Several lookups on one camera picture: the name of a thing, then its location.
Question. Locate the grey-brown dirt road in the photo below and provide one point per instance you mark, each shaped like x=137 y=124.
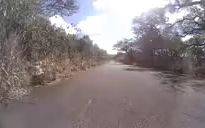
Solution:
x=113 y=96

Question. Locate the row of trees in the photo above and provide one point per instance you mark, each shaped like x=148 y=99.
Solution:
x=163 y=46

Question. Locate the dry bushes and brush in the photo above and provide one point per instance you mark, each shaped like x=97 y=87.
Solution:
x=26 y=56

